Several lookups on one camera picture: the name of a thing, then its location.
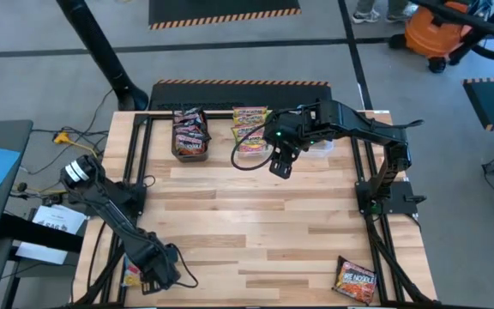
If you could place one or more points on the dark grey plastic bin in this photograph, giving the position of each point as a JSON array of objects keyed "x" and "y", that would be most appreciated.
[{"x": 191, "y": 158}]

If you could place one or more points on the black desk beam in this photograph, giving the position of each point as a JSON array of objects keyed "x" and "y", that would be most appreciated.
[{"x": 37, "y": 234}]

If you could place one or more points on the orange shop vacuum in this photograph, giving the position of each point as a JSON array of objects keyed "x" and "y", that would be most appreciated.
[{"x": 435, "y": 32}]

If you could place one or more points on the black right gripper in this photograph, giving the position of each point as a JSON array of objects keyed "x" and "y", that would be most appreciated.
[{"x": 287, "y": 131}]

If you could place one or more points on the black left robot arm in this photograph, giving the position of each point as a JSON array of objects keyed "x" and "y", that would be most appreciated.
[{"x": 114, "y": 214}]

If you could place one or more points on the person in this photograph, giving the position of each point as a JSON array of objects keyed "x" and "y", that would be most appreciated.
[{"x": 365, "y": 16}]

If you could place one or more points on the yellow power plug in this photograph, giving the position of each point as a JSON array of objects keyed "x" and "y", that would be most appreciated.
[{"x": 62, "y": 137}]

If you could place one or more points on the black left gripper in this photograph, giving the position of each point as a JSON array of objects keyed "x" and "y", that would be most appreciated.
[{"x": 159, "y": 266}]

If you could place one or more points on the small black round plug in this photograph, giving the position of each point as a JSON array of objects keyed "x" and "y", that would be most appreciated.
[{"x": 22, "y": 187}]

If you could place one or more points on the black stand pole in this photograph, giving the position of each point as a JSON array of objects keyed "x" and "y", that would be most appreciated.
[{"x": 101, "y": 51}]

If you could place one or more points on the black power adapter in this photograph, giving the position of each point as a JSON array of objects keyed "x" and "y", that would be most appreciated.
[{"x": 52, "y": 200}]

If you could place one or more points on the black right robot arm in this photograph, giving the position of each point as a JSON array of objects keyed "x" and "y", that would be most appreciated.
[{"x": 358, "y": 126}]

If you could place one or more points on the black aluminium table frame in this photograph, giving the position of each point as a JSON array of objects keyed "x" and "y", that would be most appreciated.
[{"x": 140, "y": 118}]

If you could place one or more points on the white printed paper sheet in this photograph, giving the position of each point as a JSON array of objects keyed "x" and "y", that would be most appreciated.
[{"x": 69, "y": 216}]

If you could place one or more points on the blue beef flavor ramen pack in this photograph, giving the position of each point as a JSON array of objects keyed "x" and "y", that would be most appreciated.
[{"x": 130, "y": 274}]

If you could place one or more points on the clear plastic bin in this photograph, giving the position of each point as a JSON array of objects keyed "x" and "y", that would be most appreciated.
[
  {"x": 251, "y": 154},
  {"x": 324, "y": 149}
]

